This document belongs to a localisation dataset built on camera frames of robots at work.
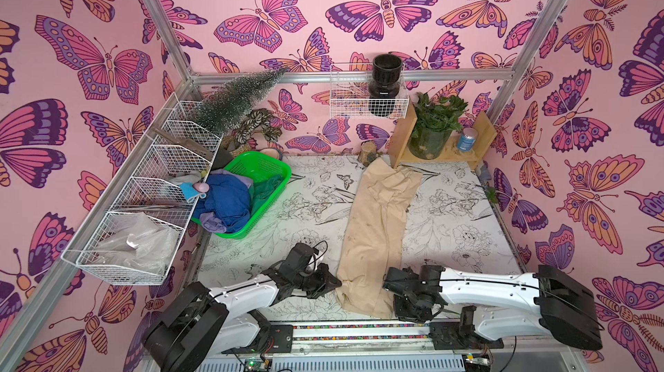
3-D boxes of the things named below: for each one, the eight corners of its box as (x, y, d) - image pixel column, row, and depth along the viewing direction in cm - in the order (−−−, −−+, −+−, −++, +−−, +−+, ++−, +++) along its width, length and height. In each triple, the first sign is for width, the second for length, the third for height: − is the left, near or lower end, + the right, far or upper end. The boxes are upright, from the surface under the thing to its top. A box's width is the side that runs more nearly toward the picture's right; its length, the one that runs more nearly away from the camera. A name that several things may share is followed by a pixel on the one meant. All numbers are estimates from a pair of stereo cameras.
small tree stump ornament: (362, 167, 118) (363, 157, 112) (356, 152, 124) (357, 142, 119) (379, 164, 119) (381, 153, 114) (372, 149, 125) (373, 139, 120)
